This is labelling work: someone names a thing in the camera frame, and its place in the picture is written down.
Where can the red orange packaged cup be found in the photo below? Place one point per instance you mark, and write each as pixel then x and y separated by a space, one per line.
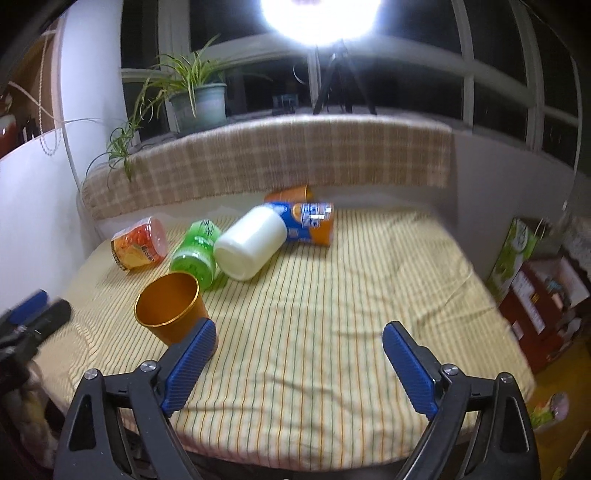
pixel 138 247

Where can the black tripod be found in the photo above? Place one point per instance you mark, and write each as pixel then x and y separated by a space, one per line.
pixel 342 78

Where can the colourful packet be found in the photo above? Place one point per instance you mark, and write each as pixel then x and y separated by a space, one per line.
pixel 551 410

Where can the gold metal cup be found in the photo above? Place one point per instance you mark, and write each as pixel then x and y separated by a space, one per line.
pixel 178 318

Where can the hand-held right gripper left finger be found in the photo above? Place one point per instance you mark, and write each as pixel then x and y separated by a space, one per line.
pixel 187 369

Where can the red cardboard box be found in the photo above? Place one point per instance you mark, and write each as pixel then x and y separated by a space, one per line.
pixel 538 318

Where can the green plastic bottle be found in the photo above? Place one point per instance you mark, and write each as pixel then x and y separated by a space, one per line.
pixel 194 254

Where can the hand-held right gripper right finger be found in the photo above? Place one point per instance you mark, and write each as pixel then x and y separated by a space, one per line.
pixel 411 369

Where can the plain orange cup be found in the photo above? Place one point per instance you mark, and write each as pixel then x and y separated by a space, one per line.
pixel 288 194

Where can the green white carton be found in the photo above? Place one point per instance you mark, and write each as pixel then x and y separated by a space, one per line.
pixel 515 258

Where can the white plastic jar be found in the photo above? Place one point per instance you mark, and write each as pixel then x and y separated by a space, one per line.
pixel 249 242

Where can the bright round lamp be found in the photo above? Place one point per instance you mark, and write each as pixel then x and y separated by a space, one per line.
pixel 318 18

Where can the striped yellow bed sheet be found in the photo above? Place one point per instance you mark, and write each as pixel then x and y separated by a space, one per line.
pixel 323 314

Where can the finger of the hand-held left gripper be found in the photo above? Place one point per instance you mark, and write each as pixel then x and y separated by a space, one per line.
pixel 51 318
pixel 30 307

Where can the white window frame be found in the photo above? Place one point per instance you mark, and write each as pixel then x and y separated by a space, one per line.
pixel 468 69

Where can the small dark box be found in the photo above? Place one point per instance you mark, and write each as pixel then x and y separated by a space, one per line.
pixel 284 105

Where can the beige plaid blanket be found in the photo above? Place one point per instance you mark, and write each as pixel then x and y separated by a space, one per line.
pixel 277 152

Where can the grey green plant pot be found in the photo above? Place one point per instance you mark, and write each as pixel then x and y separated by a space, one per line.
pixel 201 108

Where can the green spider plant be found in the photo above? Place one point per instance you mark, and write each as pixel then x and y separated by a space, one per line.
pixel 184 69

